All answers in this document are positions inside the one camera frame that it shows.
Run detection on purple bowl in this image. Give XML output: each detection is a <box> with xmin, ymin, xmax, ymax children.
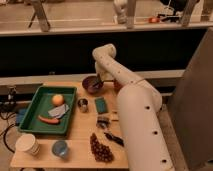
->
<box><xmin>82</xmin><ymin>76</ymin><xmax>103</xmax><ymax>94</ymax></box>

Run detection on grey folded cloth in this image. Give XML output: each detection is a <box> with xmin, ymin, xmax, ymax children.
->
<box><xmin>48</xmin><ymin>104</ymin><xmax>69</xmax><ymax>119</ymax></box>

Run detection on green plastic tray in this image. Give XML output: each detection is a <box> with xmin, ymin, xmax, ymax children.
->
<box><xmin>19</xmin><ymin>86</ymin><xmax>77</xmax><ymax>135</ymax></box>

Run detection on black cables on left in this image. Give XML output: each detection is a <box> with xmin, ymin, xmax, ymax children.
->
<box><xmin>0</xmin><ymin>85</ymin><xmax>19</xmax><ymax>154</ymax></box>

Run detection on black handled tool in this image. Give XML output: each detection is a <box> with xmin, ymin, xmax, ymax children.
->
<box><xmin>104</xmin><ymin>132</ymin><xmax>124</xmax><ymax>146</ymax></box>

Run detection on bunch of dark grapes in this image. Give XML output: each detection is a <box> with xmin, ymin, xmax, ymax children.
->
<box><xmin>90</xmin><ymin>133</ymin><xmax>114</xmax><ymax>163</ymax></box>

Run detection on blue glass cup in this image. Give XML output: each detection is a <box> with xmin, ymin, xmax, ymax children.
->
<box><xmin>52</xmin><ymin>140</ymin><xmax>69</xmax><ymax>158</ymax></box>

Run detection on white paper cup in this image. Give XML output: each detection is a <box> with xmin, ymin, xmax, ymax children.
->
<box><xmin>15</xmin><ymin>134</ymin><xmax>40</xmax><ymax>155</ymax></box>

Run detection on blue object beside tray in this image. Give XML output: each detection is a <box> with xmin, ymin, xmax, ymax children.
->
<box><xmin>15</xmin><ymin>108</ymin><xmax>27</xmax><ymax>126</ymax></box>

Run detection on small metal cup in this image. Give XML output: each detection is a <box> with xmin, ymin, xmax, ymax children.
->
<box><xmin>77</xmin><ymin>98</ymin><xmax>88</xmax><ymax>113</ymax></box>

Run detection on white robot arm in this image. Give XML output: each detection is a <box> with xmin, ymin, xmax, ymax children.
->
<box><xmin>92</xmin><ymin>44</ymin><xmax>175</xmax><ymax>171</ymax></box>

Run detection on grey panel on right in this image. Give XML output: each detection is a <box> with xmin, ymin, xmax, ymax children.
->
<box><xmin>168</xmin><ymin>27</ymin><xmax>213</xmax><ymax>171</ymax></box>

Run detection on small metal clip object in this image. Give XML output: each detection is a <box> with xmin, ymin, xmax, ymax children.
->
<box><xmin>96</xmin><ymin>116</ymin><xmax>110</xmax><ymax>129</ymax></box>

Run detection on orange carrot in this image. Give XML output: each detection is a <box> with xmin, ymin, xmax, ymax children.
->
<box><xmin>38</xmin><ymin>115</ymin><xmax>60</xmax><ymax>124</ymax></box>

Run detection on green sponge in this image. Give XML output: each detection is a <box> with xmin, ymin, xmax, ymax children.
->
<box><xmin>95</xmin><ymin>97</ymin><xmax>108</xmax><ymax>114</ymax></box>

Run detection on yellow wooden piece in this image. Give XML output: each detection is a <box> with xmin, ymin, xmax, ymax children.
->
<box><xmin>110</xmin><ymin>113</ymin><xmax>119</xmax><ymax>121</ymax></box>

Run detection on orange fruit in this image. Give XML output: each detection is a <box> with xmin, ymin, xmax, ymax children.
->
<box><xmin>52</xmin><ymin>94</ymin><xmax>64</xmax><ymax>106</ymax></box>

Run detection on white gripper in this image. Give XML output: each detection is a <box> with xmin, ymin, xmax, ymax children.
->
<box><xmin>95</xmin><ymin>63</ymin><xmax>113</xmax><ymax>81</ymax></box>

